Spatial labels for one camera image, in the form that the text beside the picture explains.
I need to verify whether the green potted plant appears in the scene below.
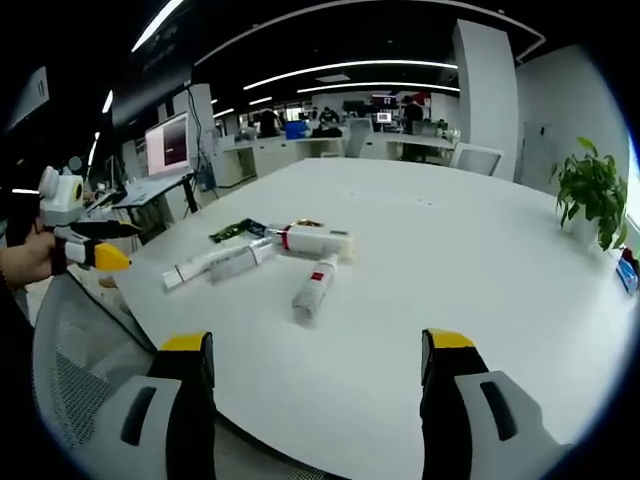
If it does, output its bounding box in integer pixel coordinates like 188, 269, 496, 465
549, 136, 629, 252

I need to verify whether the standing desk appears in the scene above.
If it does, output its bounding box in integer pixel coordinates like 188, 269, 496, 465
110, 169, 197, 236

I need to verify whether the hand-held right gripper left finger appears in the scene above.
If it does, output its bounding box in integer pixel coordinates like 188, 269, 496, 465
74, 330, 217, 480

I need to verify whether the long white skincare tube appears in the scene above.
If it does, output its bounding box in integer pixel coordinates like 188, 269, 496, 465
161, 237, 274, 292

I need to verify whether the blue packet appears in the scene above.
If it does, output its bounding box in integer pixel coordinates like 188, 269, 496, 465
614, 248, 640, 295

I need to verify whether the green skincare sachet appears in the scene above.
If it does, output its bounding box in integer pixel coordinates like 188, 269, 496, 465
208, 217, 267, 245

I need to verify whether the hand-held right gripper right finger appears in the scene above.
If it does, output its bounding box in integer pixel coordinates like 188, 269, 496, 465
419, 328, 574, 480

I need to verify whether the white skincare bottle red label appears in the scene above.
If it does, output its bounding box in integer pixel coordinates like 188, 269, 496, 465
291, 253, 340, 327

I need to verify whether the computer monitor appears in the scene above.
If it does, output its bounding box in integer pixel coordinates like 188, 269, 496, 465
144, 111, 192, 177

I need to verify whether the person's left hand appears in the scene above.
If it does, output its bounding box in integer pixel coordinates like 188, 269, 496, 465
0, 230, 57, 290

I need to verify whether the grey mesh office chair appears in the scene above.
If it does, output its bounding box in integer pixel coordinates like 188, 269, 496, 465
31, 272, 161, 454

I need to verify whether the white skincare bottle red band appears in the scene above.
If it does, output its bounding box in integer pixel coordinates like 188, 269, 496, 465
266, 223, 359, 263

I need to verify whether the white office chair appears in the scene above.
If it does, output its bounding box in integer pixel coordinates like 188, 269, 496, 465
448, 142, 504, 177

